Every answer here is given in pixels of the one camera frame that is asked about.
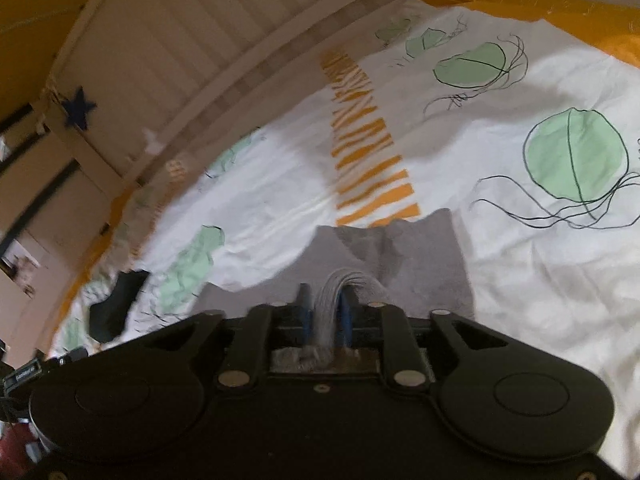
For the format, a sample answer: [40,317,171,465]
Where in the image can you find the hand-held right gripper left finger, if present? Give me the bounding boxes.
[150,282,316,392]

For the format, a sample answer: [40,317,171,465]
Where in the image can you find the dark sock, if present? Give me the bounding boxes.
[89,270,151,344]

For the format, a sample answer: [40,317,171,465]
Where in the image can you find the blue star decoration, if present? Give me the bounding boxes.
[60,86,98,131]

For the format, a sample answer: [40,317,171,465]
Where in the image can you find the white wooden bed frame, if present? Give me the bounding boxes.
[0,0,501,361]

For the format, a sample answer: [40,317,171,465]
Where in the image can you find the white jellyfish print blanket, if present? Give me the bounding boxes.
[47,0,640,476]

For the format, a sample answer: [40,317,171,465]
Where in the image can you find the grey knit hoodie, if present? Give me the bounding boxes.
[187,207,476,363]

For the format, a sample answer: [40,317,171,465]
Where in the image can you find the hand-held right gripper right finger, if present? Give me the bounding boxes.
[340,286,506,392]

